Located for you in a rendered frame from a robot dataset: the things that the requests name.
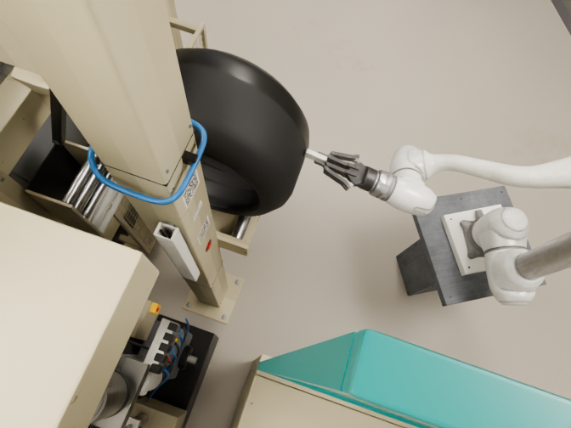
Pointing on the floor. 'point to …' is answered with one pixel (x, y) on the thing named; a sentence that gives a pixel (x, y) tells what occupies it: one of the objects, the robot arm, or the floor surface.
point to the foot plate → (216, 306)
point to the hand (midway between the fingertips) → (315, 156)
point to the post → (125, 106)
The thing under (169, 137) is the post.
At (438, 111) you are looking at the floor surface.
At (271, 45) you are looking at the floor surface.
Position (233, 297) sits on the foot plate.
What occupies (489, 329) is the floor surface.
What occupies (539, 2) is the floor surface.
